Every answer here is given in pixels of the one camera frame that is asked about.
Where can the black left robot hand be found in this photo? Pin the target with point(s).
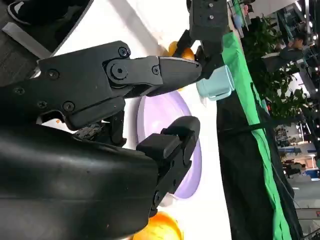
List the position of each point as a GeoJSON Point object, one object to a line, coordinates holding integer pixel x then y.
{"type": "Point", "coordinates": [211, 53]}

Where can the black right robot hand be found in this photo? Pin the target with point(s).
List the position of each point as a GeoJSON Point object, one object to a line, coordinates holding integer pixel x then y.
{"type": "Point", "coordinates": [75, 175]}

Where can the green cloth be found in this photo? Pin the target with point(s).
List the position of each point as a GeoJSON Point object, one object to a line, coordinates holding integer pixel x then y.
{"type": "Point", "coordinates": [237, 65]}

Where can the pale green mug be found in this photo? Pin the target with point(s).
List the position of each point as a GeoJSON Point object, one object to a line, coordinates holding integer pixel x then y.
{"type": "Point", "coordinates": [216, 83]}

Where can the green leafy plant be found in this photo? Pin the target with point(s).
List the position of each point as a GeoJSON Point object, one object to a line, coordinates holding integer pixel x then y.
{"type": "Point", "coordinates": [265, 45]}

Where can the lilac plate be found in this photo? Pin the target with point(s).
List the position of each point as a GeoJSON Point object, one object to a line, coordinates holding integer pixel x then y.
{"type": "Point", "coordinates": [162, 115]}

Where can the person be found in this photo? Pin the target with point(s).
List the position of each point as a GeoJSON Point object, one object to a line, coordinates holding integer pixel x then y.
{"type": "Point", "coordinates": [295, 48]}

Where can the black table skirt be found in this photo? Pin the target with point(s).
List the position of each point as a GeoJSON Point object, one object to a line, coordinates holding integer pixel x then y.
{"type": "Point", "coordinates": [245, 162]}

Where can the grey metal bar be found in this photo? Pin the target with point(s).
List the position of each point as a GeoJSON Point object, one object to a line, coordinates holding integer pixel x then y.
{"type": "Point", "coordinates": [23, 38]}

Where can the black robot body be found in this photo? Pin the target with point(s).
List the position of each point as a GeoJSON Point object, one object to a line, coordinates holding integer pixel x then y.
{"type": "Point", "coordinates": [50, 15]}

